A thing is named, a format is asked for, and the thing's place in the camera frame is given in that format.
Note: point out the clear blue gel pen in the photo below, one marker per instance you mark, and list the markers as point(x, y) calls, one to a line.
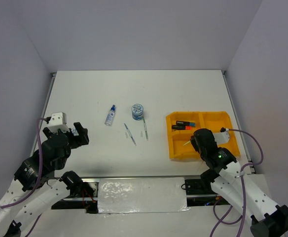
point(130, 134)

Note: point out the silver foil covered plate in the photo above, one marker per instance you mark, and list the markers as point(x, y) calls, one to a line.
point(141, 195)

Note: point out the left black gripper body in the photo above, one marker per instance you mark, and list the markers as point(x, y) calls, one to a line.
point(73, 143)

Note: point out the orange highlighter marker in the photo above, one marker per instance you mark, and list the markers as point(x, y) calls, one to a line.
point(181, 127)

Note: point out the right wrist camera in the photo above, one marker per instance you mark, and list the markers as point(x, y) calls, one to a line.
point(222, 137)

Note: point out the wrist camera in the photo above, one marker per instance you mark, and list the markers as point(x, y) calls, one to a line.
point(57, 122)
point(222, 137)

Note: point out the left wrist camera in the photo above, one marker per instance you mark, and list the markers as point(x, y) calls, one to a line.
point(57, 122)

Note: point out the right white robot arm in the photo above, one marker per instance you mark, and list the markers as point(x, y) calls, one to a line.
point(227, 178)

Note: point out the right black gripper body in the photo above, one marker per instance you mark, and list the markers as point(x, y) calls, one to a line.
point(198, 148)

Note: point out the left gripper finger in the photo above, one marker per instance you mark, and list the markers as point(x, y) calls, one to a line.
point(47, 132)
point(82, 137)

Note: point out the clear blue spray bottle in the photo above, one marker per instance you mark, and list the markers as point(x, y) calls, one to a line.
point(110, 116)

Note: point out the yellow divided storage tray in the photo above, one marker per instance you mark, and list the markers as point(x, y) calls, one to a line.
point(213, 121)

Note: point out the blue lidded round jar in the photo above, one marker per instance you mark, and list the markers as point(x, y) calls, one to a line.
point(137, 112)

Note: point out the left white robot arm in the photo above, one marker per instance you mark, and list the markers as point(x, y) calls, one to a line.
point(23, 203)

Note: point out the blue highlighter marker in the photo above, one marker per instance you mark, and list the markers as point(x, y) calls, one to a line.
point(185, 123)

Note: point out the green gel pen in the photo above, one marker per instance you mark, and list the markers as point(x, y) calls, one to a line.
point(145, 129)

